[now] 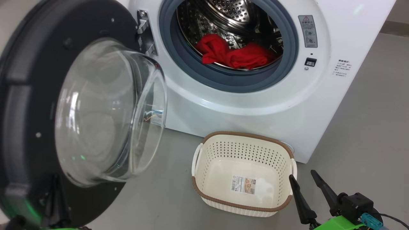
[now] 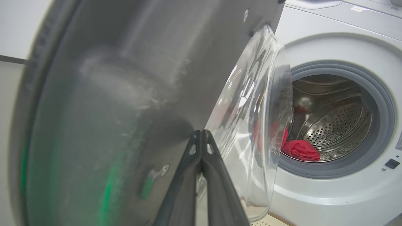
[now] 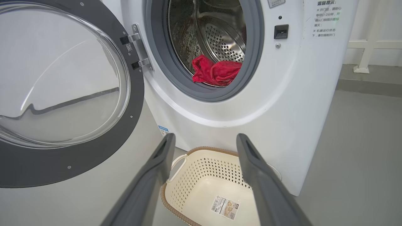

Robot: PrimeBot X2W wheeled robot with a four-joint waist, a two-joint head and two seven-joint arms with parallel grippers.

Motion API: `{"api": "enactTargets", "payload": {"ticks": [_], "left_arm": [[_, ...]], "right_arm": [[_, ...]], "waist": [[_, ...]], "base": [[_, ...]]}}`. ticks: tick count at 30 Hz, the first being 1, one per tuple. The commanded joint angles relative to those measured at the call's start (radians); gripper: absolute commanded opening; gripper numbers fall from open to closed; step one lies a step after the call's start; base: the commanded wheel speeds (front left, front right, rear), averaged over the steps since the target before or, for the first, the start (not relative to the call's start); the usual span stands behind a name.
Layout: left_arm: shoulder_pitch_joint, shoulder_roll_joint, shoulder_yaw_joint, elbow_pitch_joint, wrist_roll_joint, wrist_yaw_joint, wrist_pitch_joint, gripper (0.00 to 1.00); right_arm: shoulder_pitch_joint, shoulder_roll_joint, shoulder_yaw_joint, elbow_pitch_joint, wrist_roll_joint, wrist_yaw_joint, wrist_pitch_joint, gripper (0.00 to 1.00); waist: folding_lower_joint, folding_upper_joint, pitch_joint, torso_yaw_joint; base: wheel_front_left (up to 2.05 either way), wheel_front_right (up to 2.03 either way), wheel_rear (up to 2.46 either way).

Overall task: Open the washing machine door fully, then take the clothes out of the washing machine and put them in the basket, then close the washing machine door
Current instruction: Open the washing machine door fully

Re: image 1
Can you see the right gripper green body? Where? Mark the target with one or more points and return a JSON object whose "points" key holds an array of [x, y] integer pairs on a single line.
{"points": [[354, 206]]}

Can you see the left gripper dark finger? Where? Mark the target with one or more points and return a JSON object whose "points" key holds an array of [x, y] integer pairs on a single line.
{"points": [[57, 204]]}

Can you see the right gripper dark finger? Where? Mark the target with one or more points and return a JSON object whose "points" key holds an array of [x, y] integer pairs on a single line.
{"points": [[303, 207], [326, 195]]}

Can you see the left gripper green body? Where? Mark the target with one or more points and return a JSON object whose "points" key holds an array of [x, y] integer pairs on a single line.
{"points": [[22, 224]]}

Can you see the black round glass washer door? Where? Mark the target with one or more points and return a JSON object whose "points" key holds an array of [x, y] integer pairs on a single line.
{"points": [[25, 80]]}

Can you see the red cloth garment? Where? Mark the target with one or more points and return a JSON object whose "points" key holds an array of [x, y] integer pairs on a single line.
{"points": [[243, 57]]}

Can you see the printed product label sticker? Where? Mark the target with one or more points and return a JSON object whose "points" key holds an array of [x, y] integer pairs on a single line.
{"points": [[243, 185]]}

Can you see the cream laundry basket brown rim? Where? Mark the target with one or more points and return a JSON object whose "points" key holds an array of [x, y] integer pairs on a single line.
{"points": [[223, 188]]}

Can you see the white front-load washing machine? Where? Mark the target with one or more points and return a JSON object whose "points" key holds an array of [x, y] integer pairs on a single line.
{"points": [[255, 115]]}

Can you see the black door latch socket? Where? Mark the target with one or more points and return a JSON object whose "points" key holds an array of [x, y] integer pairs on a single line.
{"points": [[310, 62]]}

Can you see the silver door hinge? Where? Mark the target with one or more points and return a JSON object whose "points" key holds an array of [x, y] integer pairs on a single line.
{"points": [[145, 35]]}

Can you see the stainless steel washer drum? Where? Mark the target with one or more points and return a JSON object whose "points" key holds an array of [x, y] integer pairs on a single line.
{"points": [[230, 12]]}

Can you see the white round drain cover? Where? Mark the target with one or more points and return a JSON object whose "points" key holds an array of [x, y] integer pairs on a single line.
{"points": [[289, 147]]}

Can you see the black printed text sticker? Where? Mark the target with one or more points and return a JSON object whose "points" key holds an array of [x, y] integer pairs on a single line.
{"points": [[342, 68]]}

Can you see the grey warning sticker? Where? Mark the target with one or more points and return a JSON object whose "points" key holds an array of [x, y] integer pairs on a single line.
{"points": [[308, 32]]}

